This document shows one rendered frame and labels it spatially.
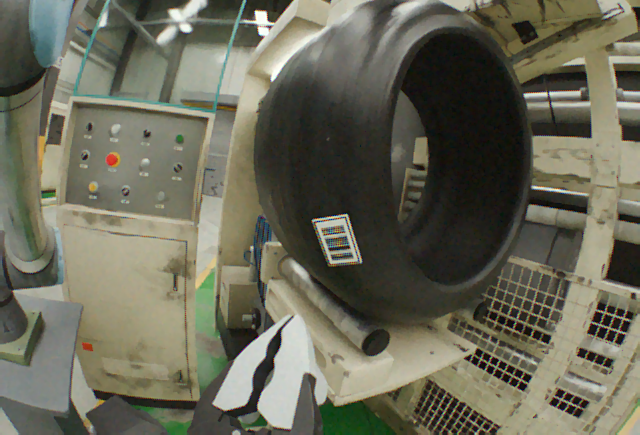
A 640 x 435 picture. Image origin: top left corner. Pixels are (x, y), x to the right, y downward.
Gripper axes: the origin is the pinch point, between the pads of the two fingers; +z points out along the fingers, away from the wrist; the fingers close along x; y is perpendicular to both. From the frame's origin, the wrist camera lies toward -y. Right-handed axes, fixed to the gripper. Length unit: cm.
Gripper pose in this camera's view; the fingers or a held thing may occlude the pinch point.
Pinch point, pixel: (285, 325)
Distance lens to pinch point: 21.4
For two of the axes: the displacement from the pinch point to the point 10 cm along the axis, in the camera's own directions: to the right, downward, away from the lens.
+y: 3.8, 7.9, 4.9
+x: 8.9, -1.8, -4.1
